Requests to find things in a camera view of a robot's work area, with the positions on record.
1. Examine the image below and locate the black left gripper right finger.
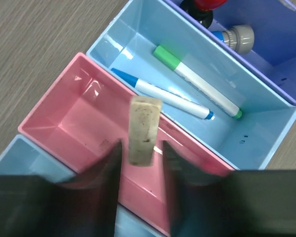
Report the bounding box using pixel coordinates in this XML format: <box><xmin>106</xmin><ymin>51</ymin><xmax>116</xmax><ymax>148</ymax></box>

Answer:
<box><xmin>162</xmin><ymin>142</ymin><xmax>296</xmax><ymax>237</ymax></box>

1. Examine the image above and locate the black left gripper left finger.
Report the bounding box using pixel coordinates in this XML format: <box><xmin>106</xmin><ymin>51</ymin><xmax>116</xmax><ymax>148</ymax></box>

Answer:
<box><xmin>0</xmin><ymin>142</ymin><xmax>122</xmax><ymax>237</ymax></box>

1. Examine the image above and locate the blue white marker pen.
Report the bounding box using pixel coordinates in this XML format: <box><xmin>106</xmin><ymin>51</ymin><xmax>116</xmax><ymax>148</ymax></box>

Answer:
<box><xmin>111</xmin><ymin>68</ymin><xmax>214</xmax><ymax>120</ymax></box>

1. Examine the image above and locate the green white marker pen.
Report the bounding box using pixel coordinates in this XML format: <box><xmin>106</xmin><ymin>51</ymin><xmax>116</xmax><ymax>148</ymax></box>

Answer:
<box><xmin>153</xmin><ymin>45</ymin><xmax>243</xmax><ymax>119</ymax></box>

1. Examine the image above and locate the long beige eraser block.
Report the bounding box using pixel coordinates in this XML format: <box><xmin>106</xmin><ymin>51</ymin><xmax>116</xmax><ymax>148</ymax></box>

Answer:
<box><xmin>128</xmin><ymin>96</ymin><xmax>162</xmax><ymax>167</ymax></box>

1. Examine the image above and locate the blue grey glue stick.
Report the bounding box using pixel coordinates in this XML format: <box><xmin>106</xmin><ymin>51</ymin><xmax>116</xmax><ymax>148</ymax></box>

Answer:
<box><xmin>212</xmin><ymin>25</ymin><xmax>255</xmax><ymax>54</ymax></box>

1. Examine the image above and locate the red cap black stamp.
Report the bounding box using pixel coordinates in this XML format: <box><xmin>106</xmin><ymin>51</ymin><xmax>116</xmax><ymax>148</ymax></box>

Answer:
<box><xmin>180</xmin><ymin>0</ymin><xmax>227</xmax><ymax>29</ymax></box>

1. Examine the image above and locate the left light blue bin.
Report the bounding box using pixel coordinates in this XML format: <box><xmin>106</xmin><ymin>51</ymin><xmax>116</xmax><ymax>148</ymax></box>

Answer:
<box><xmin>0</xmin><ymin>135</ymin><xmax>164</xmax><ymax>237</ymax></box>

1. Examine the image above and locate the light blue bin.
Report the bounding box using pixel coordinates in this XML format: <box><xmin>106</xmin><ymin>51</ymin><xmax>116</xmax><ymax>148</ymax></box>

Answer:
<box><xmin>87</xmin><ymin>0</ymin><xmax>296</xmax><ymax>169</ymax></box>
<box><xmin>0</xmin><ymin>135</ymin><xmax>164</xmax><ymax>237</ymax></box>

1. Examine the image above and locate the pink plastic bin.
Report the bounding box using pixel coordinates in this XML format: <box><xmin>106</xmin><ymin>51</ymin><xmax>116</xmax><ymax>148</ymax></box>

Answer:
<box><xmin>18</xmin><ymin>53</ymin><xmax>231</xmax><ymax>234</ymax></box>

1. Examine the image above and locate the purple plastic bin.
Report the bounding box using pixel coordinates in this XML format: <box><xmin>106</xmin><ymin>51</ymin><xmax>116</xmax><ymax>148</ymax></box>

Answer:
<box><xmin>166</xmin><ymin>0</ymin><xmax>296</xmax><ymax>106</ymax></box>

